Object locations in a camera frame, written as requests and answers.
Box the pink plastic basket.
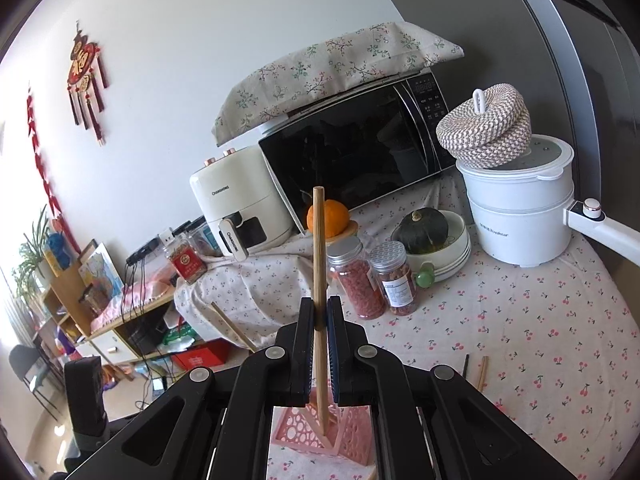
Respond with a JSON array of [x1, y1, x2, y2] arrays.
[[270, 389, 374, 467]]

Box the green potted plant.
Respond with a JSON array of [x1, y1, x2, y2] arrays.
[[12, 205, 53, 301]]

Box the woven lidded basket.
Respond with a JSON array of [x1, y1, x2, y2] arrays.
[[436, 85, 532, 170]]

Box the labelled plastic jar dried food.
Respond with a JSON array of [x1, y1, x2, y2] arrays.
[[371, 241, 420, 317]]

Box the green plastic bag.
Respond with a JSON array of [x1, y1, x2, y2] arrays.
[[160, 322, 197, 349]]

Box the white ceramic bowl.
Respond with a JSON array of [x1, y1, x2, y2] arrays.
[[400, 210, 472, 283]]

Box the wooden shelf unit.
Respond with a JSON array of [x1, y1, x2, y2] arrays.
[[42, 255, 126, 342]]

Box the red cardboard box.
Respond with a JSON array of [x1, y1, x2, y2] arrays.
[[172, 339, 234, 372]]

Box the cherry print tablecloth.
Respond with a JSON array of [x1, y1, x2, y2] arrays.
[[175, 175, 640, 480]]

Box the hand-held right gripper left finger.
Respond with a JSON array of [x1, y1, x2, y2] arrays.
[[65, 297, 317, 480]]

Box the grey refrigerator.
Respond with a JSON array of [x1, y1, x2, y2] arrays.
[[357, 0, 640, 281]]

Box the cream air fryer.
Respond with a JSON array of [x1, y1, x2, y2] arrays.
[[189, 146, 296, 262]]

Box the black chair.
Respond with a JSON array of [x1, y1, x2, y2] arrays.
[[9, 344, 62, 402]]

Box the glass jar with wooden lid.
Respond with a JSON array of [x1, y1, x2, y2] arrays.
[[322, 220, 361, 248]]

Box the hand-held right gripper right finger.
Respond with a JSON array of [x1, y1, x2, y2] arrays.
[[325, 295, 577, 480]]

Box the black power cables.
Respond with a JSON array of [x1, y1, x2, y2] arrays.
[[119, 259, 153, 328]]

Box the green pumpkin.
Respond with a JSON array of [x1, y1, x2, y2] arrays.
[[391, 208, 449, 255]]

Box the red label plastic jar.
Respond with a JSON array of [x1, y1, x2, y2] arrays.
[[161, 234, 208, 286]]

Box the black microwave oven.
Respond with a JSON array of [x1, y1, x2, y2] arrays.
[[257, 71, 457, 236]]

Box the orange fruit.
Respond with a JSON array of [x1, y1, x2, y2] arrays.
[[306, 199, 350, 238]]

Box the pink cloth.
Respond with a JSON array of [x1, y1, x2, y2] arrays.
[[122, 272, 177, 307]]

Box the black power strip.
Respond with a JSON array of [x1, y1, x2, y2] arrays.
[[126, 240, 162, 266]]

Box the plastic jar of goji berries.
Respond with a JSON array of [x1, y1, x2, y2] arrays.
[[327, 236, 387, 320]]

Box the floral cloth cover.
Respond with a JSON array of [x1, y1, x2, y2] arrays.
[[211, 22, 465, 148]]

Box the wooden side cabinet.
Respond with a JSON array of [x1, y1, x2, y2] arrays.
[[75, 290, 182, 376]]

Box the red knot wall ornament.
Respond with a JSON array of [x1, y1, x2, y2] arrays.
[[66, 21, 108, 147]]

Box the clear storage containers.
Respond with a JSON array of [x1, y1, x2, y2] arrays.
[[184, 215, 223, 258]]

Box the white electric cooking pot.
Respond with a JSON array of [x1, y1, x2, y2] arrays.
[[455, 132, 640, 268]]

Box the red hanging garland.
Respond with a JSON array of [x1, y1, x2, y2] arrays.
[[26, 82, 81, 256]]

